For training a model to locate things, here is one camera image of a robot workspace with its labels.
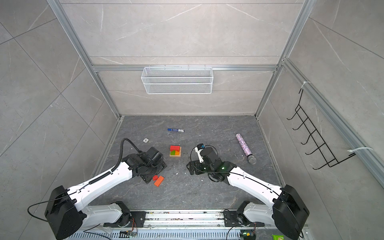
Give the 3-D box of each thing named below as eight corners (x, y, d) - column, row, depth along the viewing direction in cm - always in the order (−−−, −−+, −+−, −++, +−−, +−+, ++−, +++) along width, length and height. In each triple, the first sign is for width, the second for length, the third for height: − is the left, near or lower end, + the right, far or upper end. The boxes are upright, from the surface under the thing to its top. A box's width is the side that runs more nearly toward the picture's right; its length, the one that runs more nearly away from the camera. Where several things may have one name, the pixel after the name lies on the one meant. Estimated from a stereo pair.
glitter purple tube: (247, 157, 98) (249, 154, 95) (234, 136, 109) (235, 133, 106) (250, 156, 98) (252, 153, 96) (237, 135, 109) (238, 133, 107)
